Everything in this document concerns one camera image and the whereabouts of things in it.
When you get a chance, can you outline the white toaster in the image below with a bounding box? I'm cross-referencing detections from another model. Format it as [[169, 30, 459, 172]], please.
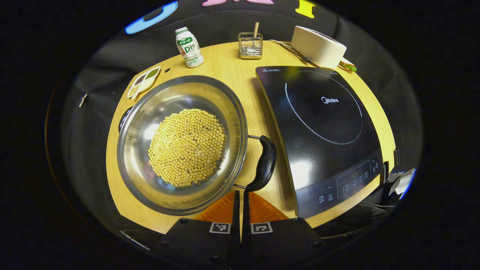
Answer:
[[291, 25, 347, 69]]

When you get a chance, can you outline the white divided bean plate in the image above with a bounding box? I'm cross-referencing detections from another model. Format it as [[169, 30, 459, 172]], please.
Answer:
[[127, 66, 161, 100]]

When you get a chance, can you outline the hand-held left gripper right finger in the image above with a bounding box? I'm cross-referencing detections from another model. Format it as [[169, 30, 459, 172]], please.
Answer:
[[242, 190, 325, 267]]

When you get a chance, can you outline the stainless steel pot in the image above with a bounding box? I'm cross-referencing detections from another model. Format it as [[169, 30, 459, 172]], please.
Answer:
[[117, 75, 277, 216]]

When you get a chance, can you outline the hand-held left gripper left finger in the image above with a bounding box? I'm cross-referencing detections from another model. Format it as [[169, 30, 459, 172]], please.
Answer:
[[159, 190, 241, 267]]

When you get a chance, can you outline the toaster power cable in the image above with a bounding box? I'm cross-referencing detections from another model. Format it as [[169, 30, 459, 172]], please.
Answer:
[[268, 39, 312, 63]]

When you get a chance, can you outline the black induction cooktop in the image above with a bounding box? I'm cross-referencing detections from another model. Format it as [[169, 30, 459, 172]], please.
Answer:
[[255, 66, 384, 219]]

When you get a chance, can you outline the black backdrop cloth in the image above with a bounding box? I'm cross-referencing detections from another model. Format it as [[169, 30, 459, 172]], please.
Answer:
[[45, 0, 424, 240]]

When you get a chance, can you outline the wire mesh basket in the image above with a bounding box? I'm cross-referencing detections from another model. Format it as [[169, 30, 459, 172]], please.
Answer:
[[238, 32, 263, 60]]

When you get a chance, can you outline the white drink bottle green label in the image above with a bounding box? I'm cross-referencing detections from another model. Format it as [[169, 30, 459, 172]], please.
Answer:
[[175, 27, 205, 68]]

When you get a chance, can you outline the pile of yellow soybeans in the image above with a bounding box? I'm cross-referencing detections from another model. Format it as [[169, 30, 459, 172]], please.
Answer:
[[148, 109, 227, 188]]

